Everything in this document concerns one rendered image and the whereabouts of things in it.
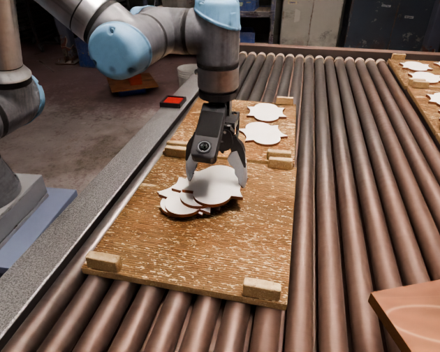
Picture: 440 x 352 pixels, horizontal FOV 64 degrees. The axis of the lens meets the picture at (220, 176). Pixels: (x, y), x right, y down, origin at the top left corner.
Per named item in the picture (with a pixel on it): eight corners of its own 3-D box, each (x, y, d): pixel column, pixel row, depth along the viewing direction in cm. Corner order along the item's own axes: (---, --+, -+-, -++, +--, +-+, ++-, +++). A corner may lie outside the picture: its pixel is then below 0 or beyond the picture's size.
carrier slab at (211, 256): (82, 274, 61) (80, 267, 60) (163, 158, 95) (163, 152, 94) (286, 311, 55) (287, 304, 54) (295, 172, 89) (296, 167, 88)
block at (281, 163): (267, 167, 87) (268, 158, 86) (268, 164, 89) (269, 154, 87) (292, 170, 86) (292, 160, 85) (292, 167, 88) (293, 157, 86)
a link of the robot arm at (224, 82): (235, 72, 59) (188, 70, 61) (234, 99, 62) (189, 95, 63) (242, 61, 65) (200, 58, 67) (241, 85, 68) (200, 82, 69)
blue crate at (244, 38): (212, 48, 516) (212, 32, 504) (213, 42, 551) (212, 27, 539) (254, 48, 517) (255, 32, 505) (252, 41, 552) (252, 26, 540)
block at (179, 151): (164, 156, 92) (163, 147, 91) (167, 153, 94) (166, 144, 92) (186, 158, 91) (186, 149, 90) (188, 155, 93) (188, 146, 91)
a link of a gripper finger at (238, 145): (253, 162, 71) (234, 124, 67) (252, 165, 70) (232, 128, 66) (232, 168, 73) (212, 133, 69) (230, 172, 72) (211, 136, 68)
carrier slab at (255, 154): (163, 156, 96) (162, 151, 95) (198, 101, 129) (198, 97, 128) (293, 169, 90) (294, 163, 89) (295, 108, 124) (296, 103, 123)
